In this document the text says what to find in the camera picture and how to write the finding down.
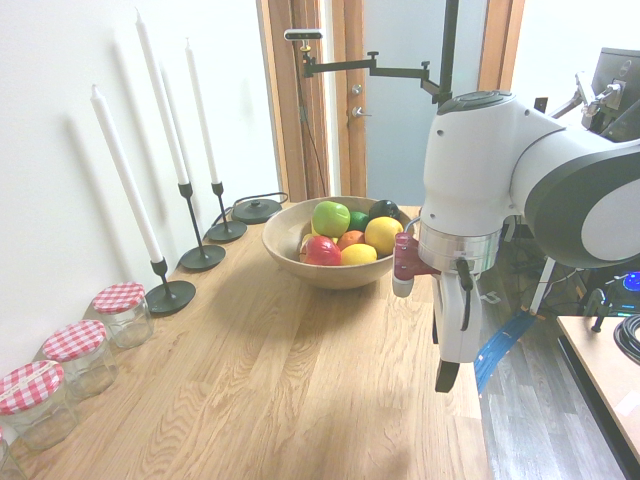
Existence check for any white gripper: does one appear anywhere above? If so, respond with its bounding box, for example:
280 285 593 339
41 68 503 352
431 271 485 394

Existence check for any green apple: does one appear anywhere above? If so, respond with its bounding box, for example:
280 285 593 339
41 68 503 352
311 200 352 239

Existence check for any blue flat strip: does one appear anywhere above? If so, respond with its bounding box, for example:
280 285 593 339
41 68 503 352
472 307 537 399

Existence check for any yellow lemon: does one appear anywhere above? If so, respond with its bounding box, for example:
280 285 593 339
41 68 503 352
339 242 379 267

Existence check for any large yellow citrus fruit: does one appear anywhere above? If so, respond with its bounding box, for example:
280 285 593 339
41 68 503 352
364 215 404 256

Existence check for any wooden fruit bowl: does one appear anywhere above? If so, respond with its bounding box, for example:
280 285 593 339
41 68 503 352
261 196 415 291

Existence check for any wooden robot side table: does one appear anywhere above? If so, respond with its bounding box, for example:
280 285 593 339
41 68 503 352
555 313 640 479

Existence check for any black table clamp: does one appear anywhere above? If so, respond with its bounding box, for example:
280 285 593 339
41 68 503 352
584 287 614 334

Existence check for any dark avocado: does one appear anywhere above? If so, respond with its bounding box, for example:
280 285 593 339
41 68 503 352
368 198 401 220

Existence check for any yellow pear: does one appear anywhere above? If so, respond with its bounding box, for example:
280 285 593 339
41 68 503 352
302 222 339 247

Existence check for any device with blue light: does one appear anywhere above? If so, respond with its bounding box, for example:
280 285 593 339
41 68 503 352
604 269 640 317

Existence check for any frosted glass door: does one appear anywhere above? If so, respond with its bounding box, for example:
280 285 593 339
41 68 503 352
344 0 489 206

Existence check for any black candle holder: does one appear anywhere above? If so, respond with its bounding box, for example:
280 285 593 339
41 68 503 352
205 181 249 245
178 182 227 273
144 257 197 317

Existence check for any glass jar red checkered lid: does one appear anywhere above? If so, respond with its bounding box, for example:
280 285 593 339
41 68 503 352
41 319 120 400
0 359 80 452
92 281 155 350

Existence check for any black vertical stand pole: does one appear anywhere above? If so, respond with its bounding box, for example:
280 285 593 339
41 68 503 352
438 0 461 101

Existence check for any black computer monitor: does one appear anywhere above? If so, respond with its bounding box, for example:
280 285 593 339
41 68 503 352
591 47 640 141

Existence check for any medium white taper candle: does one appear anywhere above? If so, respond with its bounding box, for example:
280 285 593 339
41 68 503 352
184 37 220 185

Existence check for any short white taper candle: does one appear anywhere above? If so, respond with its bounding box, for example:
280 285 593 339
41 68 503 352
89 83 165 265

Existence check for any tallest white taper candle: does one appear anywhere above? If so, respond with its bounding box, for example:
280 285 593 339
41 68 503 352
134 8 191 186

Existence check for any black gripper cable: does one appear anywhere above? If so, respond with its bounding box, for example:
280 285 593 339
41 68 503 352
455 257 475 332

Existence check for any wrist camera on red mount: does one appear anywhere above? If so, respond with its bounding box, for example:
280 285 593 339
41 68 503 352
391 231 444 299

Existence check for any coiled black cable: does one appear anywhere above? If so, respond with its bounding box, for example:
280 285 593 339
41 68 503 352
612 313 640 364

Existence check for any black camera cable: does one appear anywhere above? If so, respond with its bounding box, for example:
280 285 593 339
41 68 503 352
297 74 331 199

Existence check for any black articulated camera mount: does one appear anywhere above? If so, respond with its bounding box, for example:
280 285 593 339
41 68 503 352
299 42 454 106

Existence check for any wooden door frame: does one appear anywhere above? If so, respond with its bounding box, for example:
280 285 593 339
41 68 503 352
255 0 369 201

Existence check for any grey exterior camera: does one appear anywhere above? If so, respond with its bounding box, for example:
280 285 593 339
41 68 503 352
283 28 325 43

